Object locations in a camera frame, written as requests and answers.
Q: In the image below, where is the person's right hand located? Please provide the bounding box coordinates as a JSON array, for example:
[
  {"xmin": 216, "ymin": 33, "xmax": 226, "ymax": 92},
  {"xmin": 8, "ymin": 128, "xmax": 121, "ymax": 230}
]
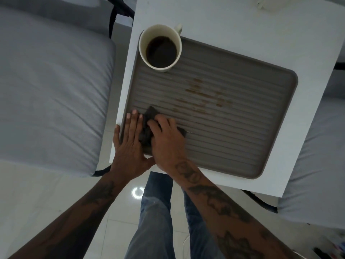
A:
[{"xmin": 147, "ymin": 114, "xmax": 200, "ymax": 178}]

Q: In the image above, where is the person's left hand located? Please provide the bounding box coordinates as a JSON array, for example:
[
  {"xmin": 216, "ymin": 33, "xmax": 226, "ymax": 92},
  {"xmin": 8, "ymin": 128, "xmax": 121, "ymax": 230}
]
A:
[{"xmin": 112, "ymin": 110, "xmax": 156, "ymax": 184}]

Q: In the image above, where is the dark grey cloth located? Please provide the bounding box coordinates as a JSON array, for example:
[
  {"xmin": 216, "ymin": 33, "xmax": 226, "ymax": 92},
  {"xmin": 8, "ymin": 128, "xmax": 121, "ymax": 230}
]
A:
[{"xmin": 139, "ymin": 106, "xmax": 187, "ymax": 147}]

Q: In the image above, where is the grey ribbed tray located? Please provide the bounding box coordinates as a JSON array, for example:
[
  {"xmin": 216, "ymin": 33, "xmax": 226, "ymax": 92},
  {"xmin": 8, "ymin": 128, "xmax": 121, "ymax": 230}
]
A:
[{"xmin": 120, "ymin": 29, "xmax": 298, "ymax": 180}]

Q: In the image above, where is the cream coffee mug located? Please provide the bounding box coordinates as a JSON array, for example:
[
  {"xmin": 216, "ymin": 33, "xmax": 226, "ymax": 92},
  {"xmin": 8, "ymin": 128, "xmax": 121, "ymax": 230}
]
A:
[{"xmin": 138, "ymin": 23, "xmax": 183, "ymax": 73}]

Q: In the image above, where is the person's right forearm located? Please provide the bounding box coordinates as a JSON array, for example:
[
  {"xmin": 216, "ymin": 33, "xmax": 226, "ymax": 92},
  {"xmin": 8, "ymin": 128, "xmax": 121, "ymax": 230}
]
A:
[{"xmin": 175, "ymin": 162, "xmax": 302, "ymax": 259}]

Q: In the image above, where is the person's left forearm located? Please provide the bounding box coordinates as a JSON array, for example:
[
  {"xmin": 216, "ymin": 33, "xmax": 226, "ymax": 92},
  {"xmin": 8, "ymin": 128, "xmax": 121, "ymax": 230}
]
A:
[{"xmin": 8, "ymin": 172, "xmax": 127, "ymax": 259}]

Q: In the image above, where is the person's left leg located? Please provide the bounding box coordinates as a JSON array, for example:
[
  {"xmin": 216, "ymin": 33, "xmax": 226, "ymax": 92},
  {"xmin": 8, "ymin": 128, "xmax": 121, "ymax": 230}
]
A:
[{"xmin": 124, "ymin": 172, "xmax": 174, "ymax": 259}]

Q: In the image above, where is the person's leg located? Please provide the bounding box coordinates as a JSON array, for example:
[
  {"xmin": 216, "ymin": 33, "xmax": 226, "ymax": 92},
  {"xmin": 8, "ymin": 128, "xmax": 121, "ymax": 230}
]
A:
[
  {"xmin": 124, "ymin": 172, "xmax": 174, "ymax": 259},
  {"xmin": 183, "ymin": 190, "xmax": 226, "ymax": 259}
]

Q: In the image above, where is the person's right leg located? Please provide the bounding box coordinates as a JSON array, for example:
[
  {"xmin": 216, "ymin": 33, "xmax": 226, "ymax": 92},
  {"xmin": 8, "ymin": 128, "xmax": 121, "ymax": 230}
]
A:
[{"xmin": 183, "ymin": 190, "xmax": 226, "ymax": 259}]

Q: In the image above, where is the white square side table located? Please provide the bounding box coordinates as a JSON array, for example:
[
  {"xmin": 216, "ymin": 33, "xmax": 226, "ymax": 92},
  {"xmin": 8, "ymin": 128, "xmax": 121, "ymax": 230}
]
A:
[{"xmin": 109, "ymin": 0, "xmax": 345, "ymax": 198}]

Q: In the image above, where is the grey back cushion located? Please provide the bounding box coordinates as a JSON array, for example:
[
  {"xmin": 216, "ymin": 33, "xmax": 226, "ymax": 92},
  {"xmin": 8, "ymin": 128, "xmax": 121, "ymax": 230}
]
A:
[{"xmin": 51, "ymin": 0, "xmax": 102, "ymax": 8}]

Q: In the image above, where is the white vase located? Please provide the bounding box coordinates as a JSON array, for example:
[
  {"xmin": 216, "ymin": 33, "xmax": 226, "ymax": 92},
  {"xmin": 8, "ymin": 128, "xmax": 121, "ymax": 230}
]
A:
[{"xmin": 256, "ymin": 0, "xmax": 297, "ymax": 13}]

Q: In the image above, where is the black metal stand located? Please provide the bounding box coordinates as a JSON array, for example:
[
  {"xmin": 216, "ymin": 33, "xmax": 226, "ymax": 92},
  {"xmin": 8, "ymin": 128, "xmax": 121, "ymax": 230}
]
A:
[{"xmin": 314, "ymin": 247, "xmax": 332, "ymax": 259}]

